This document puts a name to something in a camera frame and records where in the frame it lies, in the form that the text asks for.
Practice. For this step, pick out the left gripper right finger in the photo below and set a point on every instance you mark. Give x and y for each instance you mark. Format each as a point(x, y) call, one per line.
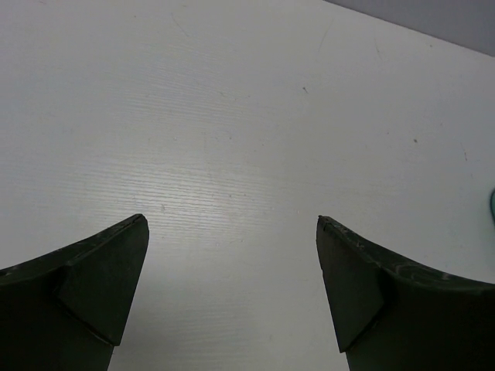
point(393, 313)

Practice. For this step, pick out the green plastic bin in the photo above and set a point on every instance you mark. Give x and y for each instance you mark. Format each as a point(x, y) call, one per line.
point(492, 205)

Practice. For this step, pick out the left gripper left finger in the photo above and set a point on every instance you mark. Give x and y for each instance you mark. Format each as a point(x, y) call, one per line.
point(67, 310)

